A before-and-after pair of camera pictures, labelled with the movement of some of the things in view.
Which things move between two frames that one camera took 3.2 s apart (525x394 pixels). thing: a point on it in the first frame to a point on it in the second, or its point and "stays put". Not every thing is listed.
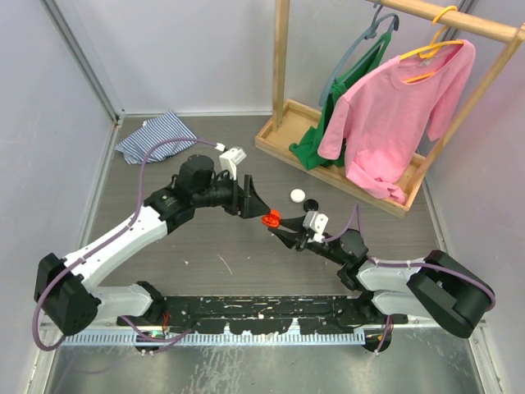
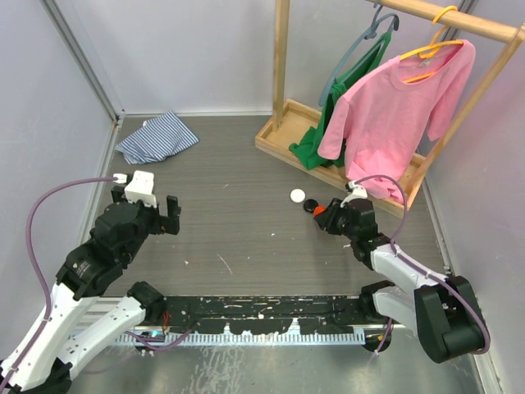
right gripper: x=293 y=238 to x=326 y=219
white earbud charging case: x=298 y=195 stays put
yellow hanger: x=431 y=49 stays put
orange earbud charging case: x=271 y=219 to x=318 y=210
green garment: x=306 y=149 stays put
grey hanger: x=377 y=16 stays put
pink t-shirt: x=382 y=125 stays put
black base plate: x=266 y=314 stays put
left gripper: x=244 y=203 to x=173 y=223
